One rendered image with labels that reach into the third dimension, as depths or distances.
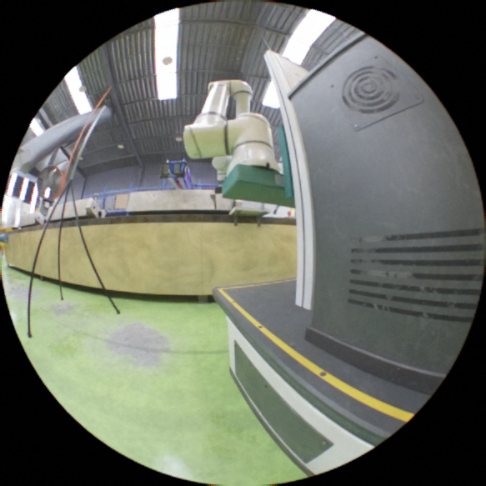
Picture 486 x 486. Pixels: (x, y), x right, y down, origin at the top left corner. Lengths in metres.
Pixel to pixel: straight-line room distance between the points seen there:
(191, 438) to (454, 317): 0.54
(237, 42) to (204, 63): 2.04
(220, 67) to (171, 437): 10.13
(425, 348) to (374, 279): 0.11
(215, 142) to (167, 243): 0.96
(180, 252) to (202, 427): 1.17
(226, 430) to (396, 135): 0.65
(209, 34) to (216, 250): 9.44
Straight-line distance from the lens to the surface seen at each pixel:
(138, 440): 0.55
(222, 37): 9.50
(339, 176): 0.23
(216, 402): 0.58
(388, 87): 0.27
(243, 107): 1.04
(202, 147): 0.60
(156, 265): 1.37
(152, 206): 1.43
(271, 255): 1.40
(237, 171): 0.44
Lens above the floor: 0.48
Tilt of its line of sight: 2 degrees up
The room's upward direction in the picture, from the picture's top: straight up
